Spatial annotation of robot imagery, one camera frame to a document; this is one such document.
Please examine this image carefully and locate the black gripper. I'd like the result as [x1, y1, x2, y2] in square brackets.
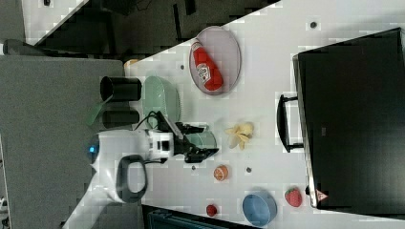
[157, 112, 219, 163]

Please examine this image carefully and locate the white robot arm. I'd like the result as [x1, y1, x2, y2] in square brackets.
[61, 112, 218, 229]

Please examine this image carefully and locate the black and steel toaster oven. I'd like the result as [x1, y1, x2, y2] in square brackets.
[277, 28, 405, 219]

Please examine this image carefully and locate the toy orange half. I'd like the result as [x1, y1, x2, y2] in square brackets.
[213, 165, 228, 181]

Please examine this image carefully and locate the green perforated colander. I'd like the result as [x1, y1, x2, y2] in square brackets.
[142, 75, 181, 122]

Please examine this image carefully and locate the red ketchup bottle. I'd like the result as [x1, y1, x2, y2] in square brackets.
[191, 42, 224, 91]

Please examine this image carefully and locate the small red toy fruit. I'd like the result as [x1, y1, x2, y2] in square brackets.
[206, 204, 218, 217]

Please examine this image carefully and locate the lower black cylinder container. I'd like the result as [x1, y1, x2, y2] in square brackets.
[102, 110, 139, 129]

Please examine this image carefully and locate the black cylinder container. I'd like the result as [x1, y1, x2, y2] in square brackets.
[102, 110, 139, 129]
[100, 76, 142, 102]

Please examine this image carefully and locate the grey round plate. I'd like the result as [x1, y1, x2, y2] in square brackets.
[189, 26, 242, 95]

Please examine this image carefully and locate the upper black cylinder container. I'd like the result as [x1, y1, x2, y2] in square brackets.
[100, 76, 142, 102]

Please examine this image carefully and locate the blue bowl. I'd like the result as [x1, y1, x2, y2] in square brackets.
[242, 190, 277, 227]

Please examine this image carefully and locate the red toy strawberry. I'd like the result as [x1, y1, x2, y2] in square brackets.
[285, 187, 303, 207]

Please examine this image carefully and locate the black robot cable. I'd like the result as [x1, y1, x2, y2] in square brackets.
[133, 110, 160, 132]

